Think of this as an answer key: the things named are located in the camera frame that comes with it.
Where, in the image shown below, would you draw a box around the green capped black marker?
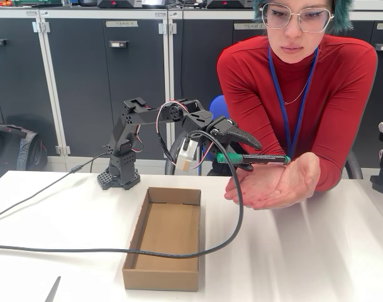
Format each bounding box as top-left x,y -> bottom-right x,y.
216,152 -> 292,167

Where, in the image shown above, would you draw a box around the left forearm in red sleeve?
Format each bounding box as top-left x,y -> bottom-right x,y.
313,131 -> 357,193

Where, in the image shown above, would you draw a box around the right forearm in red sleeve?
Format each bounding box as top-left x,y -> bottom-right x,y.
238,116 -> 292,158

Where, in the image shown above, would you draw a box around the person in red top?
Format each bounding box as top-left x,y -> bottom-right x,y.
216,0 -> 379,193

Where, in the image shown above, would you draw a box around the person's right hand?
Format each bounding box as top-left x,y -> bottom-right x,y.
224,165 -> 287,202

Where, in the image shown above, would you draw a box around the person's left hand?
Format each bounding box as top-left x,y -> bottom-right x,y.
240,152 -> 321,211

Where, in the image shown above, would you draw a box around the blue chair with black armrests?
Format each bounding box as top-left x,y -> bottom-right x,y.
165,95 -> 364,180

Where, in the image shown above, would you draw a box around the grey cabinet with dark doors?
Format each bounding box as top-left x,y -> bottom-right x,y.
167,8 -> 383,172
0,8 -> 169,172

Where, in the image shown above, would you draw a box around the brown cardboard box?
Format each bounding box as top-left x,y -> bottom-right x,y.
121,186 -> 202,292

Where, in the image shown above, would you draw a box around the tape label team 5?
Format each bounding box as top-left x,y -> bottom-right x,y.
234,23 -> 264,31

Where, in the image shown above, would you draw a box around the black machine with red logo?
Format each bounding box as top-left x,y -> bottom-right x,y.
96,0 -> 143,9
206,0 -> 257,9

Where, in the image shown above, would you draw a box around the gold rimmed glasses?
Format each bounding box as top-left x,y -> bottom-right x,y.
258,2 -> 335,34

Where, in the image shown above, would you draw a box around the tape label team 4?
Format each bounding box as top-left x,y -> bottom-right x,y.
105,20 -> 138,28

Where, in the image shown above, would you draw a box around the black grey backpack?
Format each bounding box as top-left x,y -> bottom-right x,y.
0,123 -> 49,186

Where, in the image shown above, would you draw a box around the white paper sheet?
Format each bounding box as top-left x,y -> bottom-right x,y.
0,275 -> 62,302

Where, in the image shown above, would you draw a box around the green crate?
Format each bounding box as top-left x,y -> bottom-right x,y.
13,0 -> 50,7

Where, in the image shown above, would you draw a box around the thick black camera cable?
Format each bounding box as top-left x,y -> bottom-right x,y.
0,130 -> 245,259

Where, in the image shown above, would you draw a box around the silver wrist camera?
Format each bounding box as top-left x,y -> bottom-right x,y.
174,138 -> 200,172

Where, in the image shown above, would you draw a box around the blue lanyard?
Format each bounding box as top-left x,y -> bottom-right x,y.
267,43 -> 319,160

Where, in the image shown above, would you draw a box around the thin chain necklace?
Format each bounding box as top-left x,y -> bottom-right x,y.
284,75 -> 311,106

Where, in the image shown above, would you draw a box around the thin black power cable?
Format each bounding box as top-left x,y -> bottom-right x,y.
0,152 -> 112,221

